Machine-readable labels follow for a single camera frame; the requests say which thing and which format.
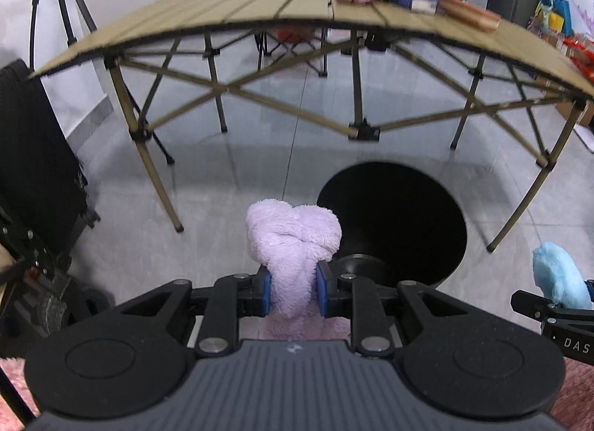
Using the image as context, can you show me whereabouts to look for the tan slatted folding table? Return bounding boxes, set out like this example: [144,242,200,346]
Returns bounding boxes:
[28,0,594,253]

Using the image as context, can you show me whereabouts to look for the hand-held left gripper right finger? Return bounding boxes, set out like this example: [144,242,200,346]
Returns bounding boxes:
[316,260,469,357]

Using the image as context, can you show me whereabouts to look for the purple decoration branch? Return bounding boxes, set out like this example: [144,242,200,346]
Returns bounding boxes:
[568,0,594,37]

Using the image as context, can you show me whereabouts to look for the large cardboard box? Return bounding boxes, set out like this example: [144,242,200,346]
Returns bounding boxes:
[554,97,594,131]

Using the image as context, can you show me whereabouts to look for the purple fluffy cloth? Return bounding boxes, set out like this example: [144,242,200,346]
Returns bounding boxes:
[245,199,351,341]

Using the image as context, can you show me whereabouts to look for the black round trash bin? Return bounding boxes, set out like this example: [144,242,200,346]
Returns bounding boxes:
[316,161,467,290]

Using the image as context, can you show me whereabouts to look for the brown wrapped package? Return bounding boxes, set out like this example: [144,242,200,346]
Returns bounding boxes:
[438,0,502,32]

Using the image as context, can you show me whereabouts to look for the red snack packets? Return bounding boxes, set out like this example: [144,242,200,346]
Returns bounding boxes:
[564,36,594,81]

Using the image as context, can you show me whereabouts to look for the light blue fluffy cloth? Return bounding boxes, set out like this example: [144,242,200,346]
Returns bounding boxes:
[533,242,594,310]

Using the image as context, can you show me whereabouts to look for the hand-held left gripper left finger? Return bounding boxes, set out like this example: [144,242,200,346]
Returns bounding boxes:
[116,266,274,357]

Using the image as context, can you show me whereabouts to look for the black case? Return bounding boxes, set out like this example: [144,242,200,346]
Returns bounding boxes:
[0,58,100,274]

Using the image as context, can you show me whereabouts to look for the black camera tripod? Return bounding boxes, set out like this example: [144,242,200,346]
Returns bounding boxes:
[29,0,174,166]

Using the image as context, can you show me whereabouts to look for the blue gift bag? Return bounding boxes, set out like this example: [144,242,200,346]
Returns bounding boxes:
[552,0,572,36]

